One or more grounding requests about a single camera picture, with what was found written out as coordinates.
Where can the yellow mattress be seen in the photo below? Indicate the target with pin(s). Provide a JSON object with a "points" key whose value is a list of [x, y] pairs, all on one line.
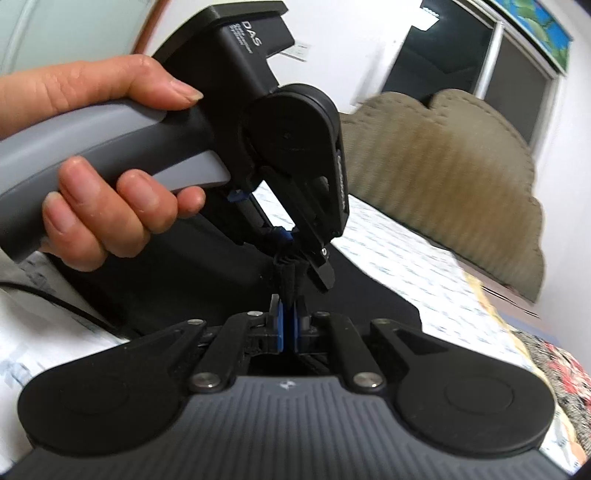
{"points": [[494, 300]]}

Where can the olive quilted headboard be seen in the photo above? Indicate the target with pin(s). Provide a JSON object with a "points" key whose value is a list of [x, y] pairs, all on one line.
{"points": [[461, 184]]}

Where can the floral blanket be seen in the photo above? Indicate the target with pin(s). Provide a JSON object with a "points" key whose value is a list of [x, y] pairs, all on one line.
{"points": [[558, 374]]}

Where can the floral frosted glass door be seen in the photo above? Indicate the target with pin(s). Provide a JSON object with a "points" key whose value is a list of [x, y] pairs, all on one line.
{"points": [[69, 32]]}

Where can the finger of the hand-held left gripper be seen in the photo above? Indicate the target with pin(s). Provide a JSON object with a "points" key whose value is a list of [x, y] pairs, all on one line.
{"points": [[318, 249], [281, 237]]}

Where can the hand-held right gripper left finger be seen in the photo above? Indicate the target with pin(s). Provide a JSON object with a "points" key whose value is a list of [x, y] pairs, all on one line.
{"points": [[278, 325]]}

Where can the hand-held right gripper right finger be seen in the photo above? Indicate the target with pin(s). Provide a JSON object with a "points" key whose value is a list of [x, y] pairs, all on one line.
{"points": [[296, 325]]}

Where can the window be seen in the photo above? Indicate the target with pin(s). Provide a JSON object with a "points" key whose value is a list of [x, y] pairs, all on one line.
{"points": [[461, 60]]}

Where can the white script-printed bed sheet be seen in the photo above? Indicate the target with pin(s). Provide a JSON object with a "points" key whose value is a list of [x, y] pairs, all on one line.
{"points": [[415, 272]]}

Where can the green blue wall poster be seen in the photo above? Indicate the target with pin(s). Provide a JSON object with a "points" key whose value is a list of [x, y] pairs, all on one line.
{"points": [[540, 27]]}

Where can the brown wooden door frame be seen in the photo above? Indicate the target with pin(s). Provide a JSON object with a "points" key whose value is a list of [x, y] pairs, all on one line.
{"points": [[150, 25]]}

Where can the black pants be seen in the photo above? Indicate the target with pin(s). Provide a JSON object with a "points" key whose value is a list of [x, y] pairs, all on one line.
{"points": [[364, 295]]}

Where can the white wall socket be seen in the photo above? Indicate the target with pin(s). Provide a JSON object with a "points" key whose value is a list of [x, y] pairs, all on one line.
{"points": [[298, 50]]}

